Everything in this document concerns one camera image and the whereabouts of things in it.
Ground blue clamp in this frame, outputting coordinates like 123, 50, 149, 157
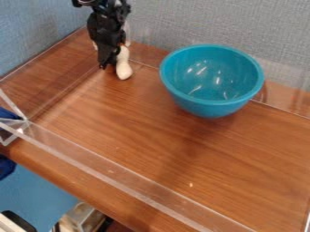
0, 107, 21, 181

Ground white and brown toy mushroom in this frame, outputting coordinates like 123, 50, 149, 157
92, 43, 133, 80

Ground metal frame under table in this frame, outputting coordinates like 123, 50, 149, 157
51, 202, 107, 232

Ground black and white object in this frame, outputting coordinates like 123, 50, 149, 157
0, 211, 37, 232

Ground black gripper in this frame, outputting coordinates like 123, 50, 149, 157
87, 0, 131, 69

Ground blue plastic bowl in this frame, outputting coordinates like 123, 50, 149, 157
159, 44, 264, 119

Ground clear acrylic barrier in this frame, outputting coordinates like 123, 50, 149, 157
0, 30, 310, 232

